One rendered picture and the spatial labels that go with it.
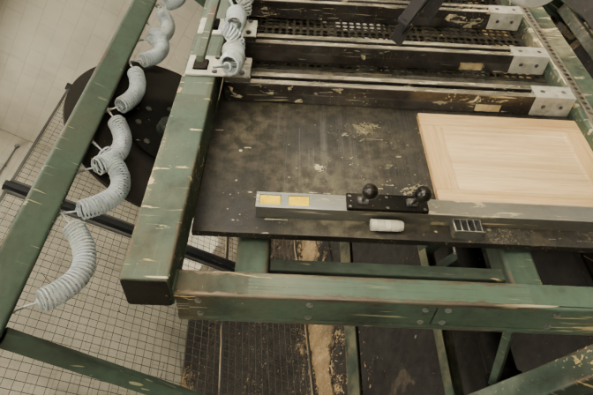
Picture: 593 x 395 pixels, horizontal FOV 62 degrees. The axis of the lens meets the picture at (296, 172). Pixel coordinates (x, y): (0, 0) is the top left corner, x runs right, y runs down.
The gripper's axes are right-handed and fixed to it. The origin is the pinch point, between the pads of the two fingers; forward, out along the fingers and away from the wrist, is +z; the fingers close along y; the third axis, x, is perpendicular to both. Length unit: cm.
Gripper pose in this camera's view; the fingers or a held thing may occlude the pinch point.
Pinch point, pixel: (413, 25)
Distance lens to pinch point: 125.0
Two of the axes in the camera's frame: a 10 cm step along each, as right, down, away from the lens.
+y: -6.6, 5.8, -4.8
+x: 7.2, 6.7, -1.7
